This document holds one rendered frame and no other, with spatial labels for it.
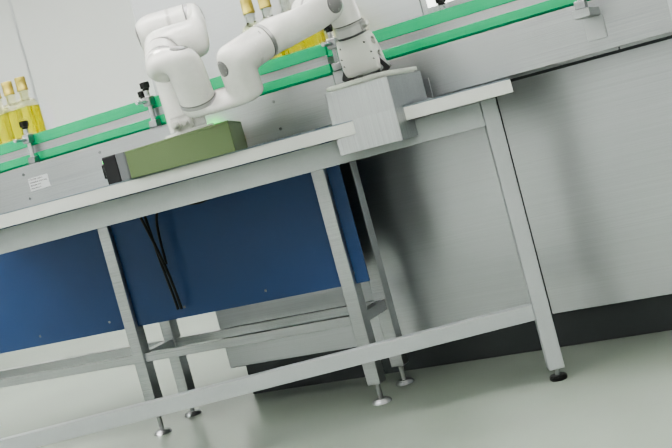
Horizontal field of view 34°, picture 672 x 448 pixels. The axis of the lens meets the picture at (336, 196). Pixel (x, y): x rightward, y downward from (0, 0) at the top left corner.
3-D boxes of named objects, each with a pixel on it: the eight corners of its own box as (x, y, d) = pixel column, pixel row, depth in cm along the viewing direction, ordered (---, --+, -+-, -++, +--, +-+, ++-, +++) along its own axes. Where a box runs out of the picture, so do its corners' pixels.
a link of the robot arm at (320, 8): (260, 60, 262) (322, 18, 272) (291, 55, 251) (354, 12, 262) (244, 28, 259) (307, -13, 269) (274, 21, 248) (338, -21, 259)
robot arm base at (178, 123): (205, 127, 270) (186, 65, 269) (157, 142, 271) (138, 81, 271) (219, 126, 285) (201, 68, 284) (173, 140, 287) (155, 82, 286)
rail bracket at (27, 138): (43, 162, 336) (31, 119, 335) (26, 165, 329) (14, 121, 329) (33, 165, 338) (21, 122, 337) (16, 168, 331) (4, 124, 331)
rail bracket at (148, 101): (164, 126, 315) (152, 80, 314) (149, 128, 309) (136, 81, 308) (153, 129, 317) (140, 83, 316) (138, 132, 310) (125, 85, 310)
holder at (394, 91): (435, 98, 287) (427, 69, 287) (394, 108, 263) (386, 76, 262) (376, 114, 295) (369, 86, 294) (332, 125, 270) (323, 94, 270)
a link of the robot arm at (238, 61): (224, 19, 263) (243, 74, 271) (156, 62, 252) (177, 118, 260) (268, 28, 252) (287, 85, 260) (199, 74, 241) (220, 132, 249)
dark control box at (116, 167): (147, 176, 318) (139, 148, 318) (130, 180, 311) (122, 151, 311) (124, 182, 322) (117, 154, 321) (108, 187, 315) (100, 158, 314)
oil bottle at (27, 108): (55, 160, 355) (31, 74, 353) (43, 162, 350) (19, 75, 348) (42, 164, 357) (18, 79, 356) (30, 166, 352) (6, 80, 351)
